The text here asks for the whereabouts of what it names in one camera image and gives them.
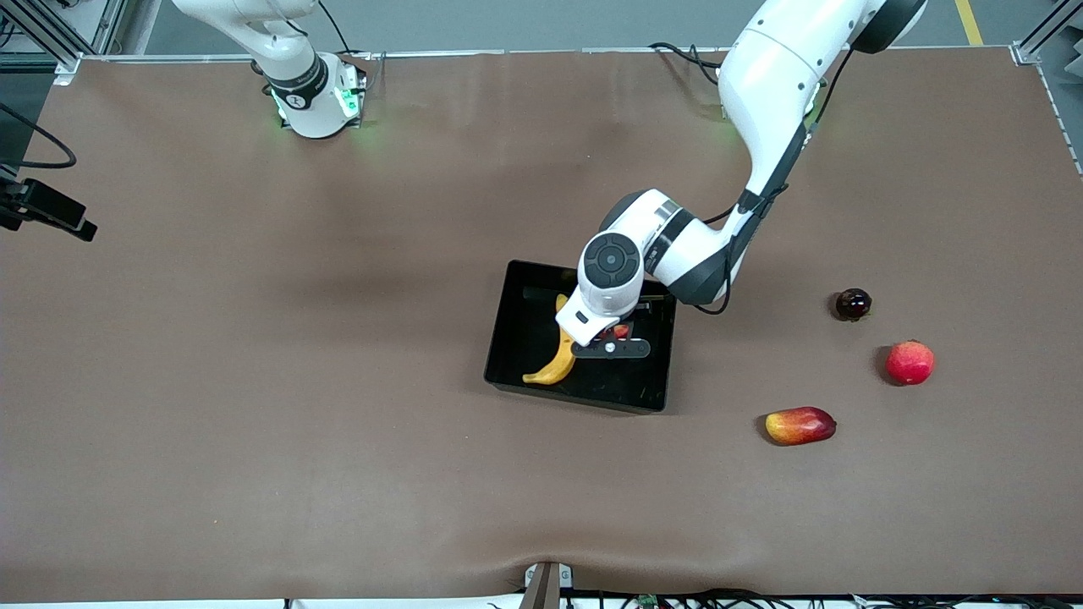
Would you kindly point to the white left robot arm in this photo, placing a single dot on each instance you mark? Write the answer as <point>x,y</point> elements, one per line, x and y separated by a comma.
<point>770,85</point>

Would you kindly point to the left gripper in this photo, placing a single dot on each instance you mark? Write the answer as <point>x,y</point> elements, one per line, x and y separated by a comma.
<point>632,316</point>

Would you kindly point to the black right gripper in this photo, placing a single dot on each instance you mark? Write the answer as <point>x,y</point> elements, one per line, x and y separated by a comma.
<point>54,208</point>

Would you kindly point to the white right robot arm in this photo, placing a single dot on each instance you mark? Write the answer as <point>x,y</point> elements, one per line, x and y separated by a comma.
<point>296,93</point>

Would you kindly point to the black plastic box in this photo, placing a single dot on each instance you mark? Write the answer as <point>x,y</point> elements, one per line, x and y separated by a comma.
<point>525,338</point>

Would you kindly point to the red round apple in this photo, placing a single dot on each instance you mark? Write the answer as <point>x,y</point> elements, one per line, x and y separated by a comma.
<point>910,363</point>

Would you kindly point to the yellow banana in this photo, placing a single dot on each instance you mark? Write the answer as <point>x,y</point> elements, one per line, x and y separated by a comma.
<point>554,368</point>

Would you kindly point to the red yellow mango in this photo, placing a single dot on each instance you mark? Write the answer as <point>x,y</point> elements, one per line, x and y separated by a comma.
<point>799,425</point>

